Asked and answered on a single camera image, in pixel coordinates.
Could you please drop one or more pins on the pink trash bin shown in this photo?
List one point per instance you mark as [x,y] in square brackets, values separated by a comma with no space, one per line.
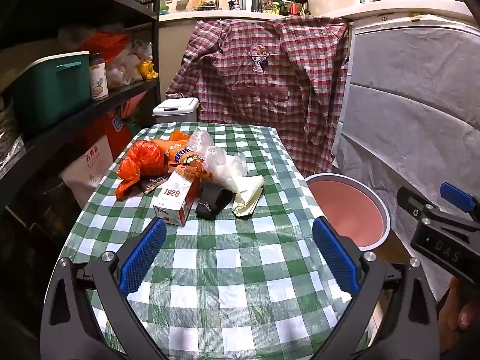
[348,213]

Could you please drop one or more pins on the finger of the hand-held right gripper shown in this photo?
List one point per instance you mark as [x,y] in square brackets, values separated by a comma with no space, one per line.
[455,195]
[412,200]

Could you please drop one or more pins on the orange bag on shelf rack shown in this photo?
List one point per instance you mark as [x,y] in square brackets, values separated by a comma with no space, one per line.
[107,43]

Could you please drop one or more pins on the orange printed bag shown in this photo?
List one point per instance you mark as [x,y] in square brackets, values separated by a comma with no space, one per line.
[108,127]

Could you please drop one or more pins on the grey fabric cover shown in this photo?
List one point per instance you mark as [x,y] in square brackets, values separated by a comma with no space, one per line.
[412,120]

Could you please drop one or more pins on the clear plastic bag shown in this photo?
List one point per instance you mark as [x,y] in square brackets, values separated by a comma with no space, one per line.
[225,165]

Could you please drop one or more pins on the yellow bag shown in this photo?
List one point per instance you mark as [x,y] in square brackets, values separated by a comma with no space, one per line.
[147,68]

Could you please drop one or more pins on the red plaid shirt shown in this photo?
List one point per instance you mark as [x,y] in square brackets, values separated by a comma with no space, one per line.
[262,82]

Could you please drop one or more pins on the white plastic bags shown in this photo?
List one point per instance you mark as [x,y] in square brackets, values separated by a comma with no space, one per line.
[123,67]

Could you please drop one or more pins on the black pouch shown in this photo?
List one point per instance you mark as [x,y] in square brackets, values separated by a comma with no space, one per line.
[212,198]

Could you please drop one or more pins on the orange plastic bag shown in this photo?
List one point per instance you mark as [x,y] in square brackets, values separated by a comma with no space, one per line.
[144,157]

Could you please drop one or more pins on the orange snack packet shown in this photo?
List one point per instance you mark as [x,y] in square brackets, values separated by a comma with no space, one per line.
[180,153]

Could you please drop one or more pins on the white lidded bin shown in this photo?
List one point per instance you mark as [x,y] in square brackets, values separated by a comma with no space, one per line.
[174,108]

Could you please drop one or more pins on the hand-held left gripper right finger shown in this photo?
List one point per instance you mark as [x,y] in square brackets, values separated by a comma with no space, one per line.
[335,257]

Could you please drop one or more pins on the black shelf rack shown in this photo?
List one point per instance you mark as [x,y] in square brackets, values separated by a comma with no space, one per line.
[123,93]

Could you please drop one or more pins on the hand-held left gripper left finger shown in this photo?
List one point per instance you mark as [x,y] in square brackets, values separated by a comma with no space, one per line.
[144,257]

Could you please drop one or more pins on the teal storage box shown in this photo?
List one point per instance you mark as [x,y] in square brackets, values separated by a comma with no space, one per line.
[48,86]

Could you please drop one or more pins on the white sack with red print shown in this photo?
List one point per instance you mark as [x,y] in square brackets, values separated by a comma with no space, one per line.
[88,161]

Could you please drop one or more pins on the green white checked tablecloth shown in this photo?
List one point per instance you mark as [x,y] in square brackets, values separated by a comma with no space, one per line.
[240,270]

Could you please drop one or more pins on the small dark wrapper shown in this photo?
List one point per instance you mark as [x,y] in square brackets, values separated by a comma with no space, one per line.
[152,183]

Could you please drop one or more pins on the cream paper wrapper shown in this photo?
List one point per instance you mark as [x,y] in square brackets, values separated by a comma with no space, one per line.
[247,191]

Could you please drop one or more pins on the spice jar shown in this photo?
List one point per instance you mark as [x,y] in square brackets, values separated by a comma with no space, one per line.
[98,77]

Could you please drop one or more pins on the white red carton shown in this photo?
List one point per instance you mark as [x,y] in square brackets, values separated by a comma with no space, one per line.
[176,198]

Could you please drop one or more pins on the person's right hand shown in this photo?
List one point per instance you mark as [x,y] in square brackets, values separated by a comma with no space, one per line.
[461,315]

